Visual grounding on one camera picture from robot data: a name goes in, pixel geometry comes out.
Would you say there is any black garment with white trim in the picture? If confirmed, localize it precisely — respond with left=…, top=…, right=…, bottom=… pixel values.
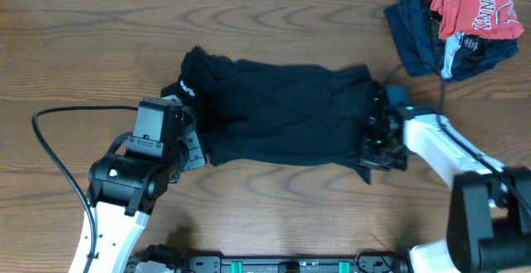
left=430, top=12, right=519, bottom=81

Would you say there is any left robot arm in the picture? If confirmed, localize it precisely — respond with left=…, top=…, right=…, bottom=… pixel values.
left=70, top=95, right=207, bottom=272

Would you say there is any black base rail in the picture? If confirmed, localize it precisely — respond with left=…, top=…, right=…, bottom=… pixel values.
left=124, top=245, right=412, bottom=273

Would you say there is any red printed t-shirt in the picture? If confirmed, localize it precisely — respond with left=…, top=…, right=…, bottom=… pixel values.
left=429, top=0, right=524, bottom=40

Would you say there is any black t-shirt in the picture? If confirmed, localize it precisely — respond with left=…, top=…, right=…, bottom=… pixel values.
left=160, top=46, right=381, bottom=183

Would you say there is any navy blue folded garment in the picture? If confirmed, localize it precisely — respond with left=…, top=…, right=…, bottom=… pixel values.
left=383, top=0, right=436, bottom=77

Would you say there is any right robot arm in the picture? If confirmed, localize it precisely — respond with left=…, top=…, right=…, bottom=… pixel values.
left=360, top=85, right=530, bottom=272

